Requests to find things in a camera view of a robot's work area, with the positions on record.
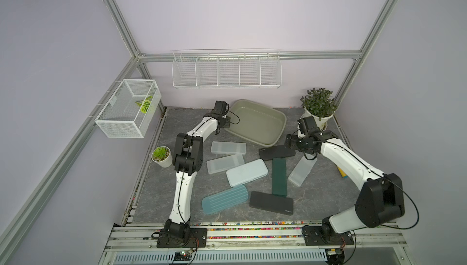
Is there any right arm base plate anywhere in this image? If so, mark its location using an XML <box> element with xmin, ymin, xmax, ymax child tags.
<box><xmin>301</xmin><ymin>224</ymin><xmax>355</xmax><ymax>247</ymax></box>

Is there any grey-green plastic storage box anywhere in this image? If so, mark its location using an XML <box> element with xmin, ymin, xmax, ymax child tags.
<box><xmin>226</xmin><ymin>100</ymin><xmax>287</xmax><ymax>147</ymax></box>

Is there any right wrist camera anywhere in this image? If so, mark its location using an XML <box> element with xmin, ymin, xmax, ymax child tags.
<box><xmin>297</xmin><ymin>116</ymin><xmax>321</xmax><ymax>137</ymax></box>

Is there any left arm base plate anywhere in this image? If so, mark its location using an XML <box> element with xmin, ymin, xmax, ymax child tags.
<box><xmin>156</xmin><ymin>227</ymin><xmax>207</xmax><ymax>249</ymax></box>

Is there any green leaf toy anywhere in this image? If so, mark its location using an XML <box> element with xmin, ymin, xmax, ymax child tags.
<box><xmin>136</xmin><ymin>96</ymin><xmax>153</xmax><ymax>114</ymax></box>

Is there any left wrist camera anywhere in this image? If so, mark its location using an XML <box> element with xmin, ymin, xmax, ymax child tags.
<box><xmin>211</xmin><ymin>100</ymin><xmax>229</xmax><ymax>117</ymax></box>

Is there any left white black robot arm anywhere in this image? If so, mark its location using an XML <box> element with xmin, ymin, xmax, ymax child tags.
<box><xmin>167</xmin><ymin>112</ymin><xmax>231</xmax><ymax>226</ymax></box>

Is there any large potted green plant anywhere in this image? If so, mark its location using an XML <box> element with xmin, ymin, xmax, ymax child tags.
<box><xmin>300</xmin><ymin>88</ymin><xmax>338</xmax><ymax>130</ymax></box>

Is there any dark green pencil case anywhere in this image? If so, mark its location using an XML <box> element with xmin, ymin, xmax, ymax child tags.
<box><xmin>272</xmin><ymin>158</ymin><xmax>287</xmax><ymax>197</ymax></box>

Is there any small potted succulent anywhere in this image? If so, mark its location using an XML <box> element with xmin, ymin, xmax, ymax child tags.
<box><xmin>151</xmin><ymin>146</ymin><xmax>173</xmax><ymax>168</ymax></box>

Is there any light blue pencil case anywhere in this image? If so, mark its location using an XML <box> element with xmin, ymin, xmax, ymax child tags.
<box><xmin>226</xmin><ymin>159</ymin><xmax>268</xmax><ymax>187</ymax></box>

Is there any blue yellow garden fork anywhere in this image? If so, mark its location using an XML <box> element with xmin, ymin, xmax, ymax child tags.
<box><xmin>338</xmin><ymin>167</ymin><xmax>348</xmax><ymax>178</ymax></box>

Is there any aluminium rail frame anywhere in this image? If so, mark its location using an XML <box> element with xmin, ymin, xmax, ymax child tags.
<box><xmin>99</xmin><ymin>221</ymin><xmax>416</xmax><ymax>265</ymax></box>

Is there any white mesh wall basket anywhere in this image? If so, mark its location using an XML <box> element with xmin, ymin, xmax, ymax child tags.
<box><xmin>94</xmin><ymin>79</ymin><xmax>161</xmax><ymax>139</ymax></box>

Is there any teal ribbed pencil case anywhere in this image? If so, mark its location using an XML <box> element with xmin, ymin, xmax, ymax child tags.
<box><xmin>202</xmin><ymin>185</ymin><xmax>249</xmax><ymax>215</ymax></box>

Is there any long white wire wall basket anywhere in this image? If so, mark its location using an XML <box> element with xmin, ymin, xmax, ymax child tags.
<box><xmin>171</xmin><ymin>51</ymin><xmax>282</xmax><ymax>89</ymax></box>

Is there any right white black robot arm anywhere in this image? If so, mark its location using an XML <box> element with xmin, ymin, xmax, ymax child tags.
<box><xmin>285</xmin><ymin>131</ymin><xmax>405</xmax><ymax>233</ymax></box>

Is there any black pencil case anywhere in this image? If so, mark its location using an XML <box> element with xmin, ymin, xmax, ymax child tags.
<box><xmin>249</xmin><ymin>191</ymin><xmax>294</xmax><ymax>215</ymax></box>
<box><xmin>259</xmin><ymin>145</ymin><xmax>296</xmax><ymax>161</ymax></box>

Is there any clear pencil case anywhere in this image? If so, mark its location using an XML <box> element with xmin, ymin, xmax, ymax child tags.
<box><xmin>210</xmin><ymin>141</ymin><xmax>246</xmax><ymax>156</ymax></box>
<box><xmin>207</xmin><ymin>154</ymin><xmax>245</xmax><ymax>175</ymax></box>
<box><xmin>288</xmin><ymin>154</ymin><xmax>317</xmax><ymax>187</ymax></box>

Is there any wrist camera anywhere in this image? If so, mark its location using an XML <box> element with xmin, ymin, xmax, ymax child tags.
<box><xmin>297</xmin><ymin>116</ymin><xmax>321</xmax><ymax>137</ymax></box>
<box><xmin>211</xmin><ymin>100</ymin><xmax>229</xmax><ymax>117</ymax></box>

